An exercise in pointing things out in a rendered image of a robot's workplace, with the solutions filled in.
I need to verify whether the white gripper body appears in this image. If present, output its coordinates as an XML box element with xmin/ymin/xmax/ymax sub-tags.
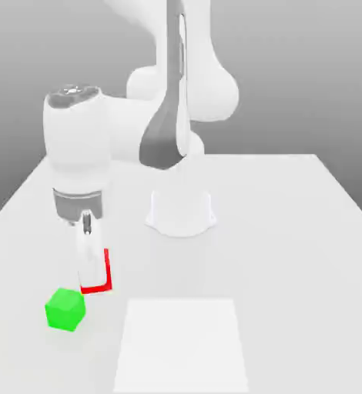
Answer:
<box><xmin>75</xmin><ymin>209</ymin><xmax>106</xmax><ymax>286</ymax></box>

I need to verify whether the small red cube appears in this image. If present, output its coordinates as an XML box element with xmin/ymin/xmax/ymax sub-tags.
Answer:
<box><xmin>79</xmin><ymin>248</ymin><xmax>113</xmax><ymax>295</ymax></box>

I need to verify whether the small green cube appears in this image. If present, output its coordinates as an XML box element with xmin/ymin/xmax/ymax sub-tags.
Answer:
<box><xmin>44</xmin><ymin>287</ymin><xmax>86</xmax><ymax>332</ymax></box>

